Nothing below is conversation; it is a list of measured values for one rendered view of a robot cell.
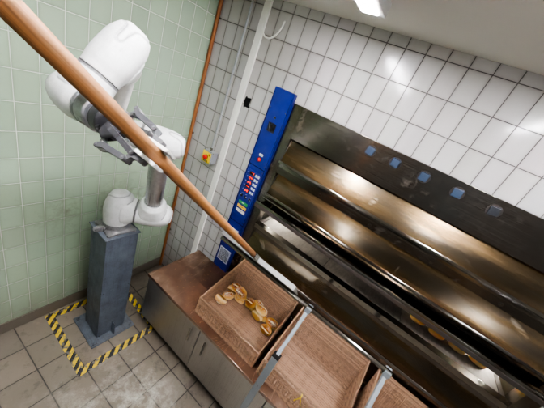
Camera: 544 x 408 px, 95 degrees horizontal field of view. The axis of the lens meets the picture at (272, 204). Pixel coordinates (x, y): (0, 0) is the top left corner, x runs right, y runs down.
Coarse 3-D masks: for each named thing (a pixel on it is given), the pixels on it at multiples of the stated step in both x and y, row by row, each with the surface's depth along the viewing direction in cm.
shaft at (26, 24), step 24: (0, 0) 26; (24, 24) 28; (48, 48) 30; (72, 72) 33; (96, 96) 37; (120, 120) 41; (144, 144) 47; (168, 168) 55; (192, 192) 66; (216, 216) 82; (240, 240) 108
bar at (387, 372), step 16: (224, 240) 167; (288, 288) 149; (304, 304) 144; (320, 320) 140; (288, 336) 138; (368, 352) 131; (272, 368) 135; (384, 368) 126; (256, 384) 145; (368, 400) 123
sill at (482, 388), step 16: (256, 224) 198; (304, 256) 183; (320, 272) 177; (352, 288) 171; (368, 304) 163; (384, 320) 159; (416, 336) 154; (432, 352) 148; (448, 368) 145; (464, 368) 146; (480, 384) 140; (496, 400) 135
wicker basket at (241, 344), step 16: (240, 272) 208; (256, 272) 203; (224, 288) 205; (256, 288) 203; (272, 288) 197; (208, 304) 171; (224, 304) 193; (240, 304) 199; (272, 304) 197; (288, 304) 191; (208, 320) 175; (224, 320) 166; (240, 320) 187; (256, 320) 192; (224, 336) 169; (240, 336) 160; (256, 336) 181; (272, 336) 165; (240, 352) 164; (256, 352) 156
